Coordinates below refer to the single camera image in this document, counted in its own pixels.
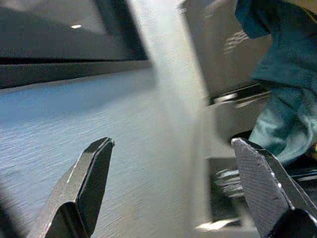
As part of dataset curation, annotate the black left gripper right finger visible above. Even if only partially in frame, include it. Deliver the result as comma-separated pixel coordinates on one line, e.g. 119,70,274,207
230,137,317,238

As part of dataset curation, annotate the grey top-load washing machine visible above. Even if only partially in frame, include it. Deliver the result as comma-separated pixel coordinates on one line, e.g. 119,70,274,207
0,0,317,238

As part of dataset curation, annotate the teal green garment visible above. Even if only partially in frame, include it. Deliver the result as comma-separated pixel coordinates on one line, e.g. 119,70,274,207
234,0,317,167

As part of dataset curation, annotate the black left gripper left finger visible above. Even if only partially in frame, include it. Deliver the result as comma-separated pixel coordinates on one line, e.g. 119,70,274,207
26,137,115,238

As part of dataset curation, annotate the dark tinted washer lid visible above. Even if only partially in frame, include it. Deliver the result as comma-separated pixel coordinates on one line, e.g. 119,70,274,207
0,0,149,63

